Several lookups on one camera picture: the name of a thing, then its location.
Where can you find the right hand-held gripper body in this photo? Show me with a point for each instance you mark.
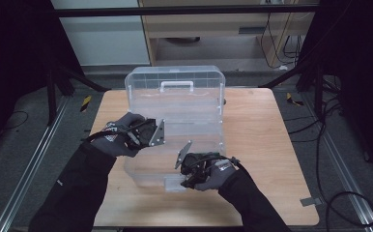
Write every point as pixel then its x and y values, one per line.
pixel 195 164

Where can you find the person's left hand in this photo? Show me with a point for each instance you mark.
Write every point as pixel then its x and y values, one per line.
pixel 118 138

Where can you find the person's right hand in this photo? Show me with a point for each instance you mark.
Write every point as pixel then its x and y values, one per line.
pixel 216 175

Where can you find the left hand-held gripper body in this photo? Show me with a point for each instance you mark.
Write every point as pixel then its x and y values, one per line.
pixel 149 133

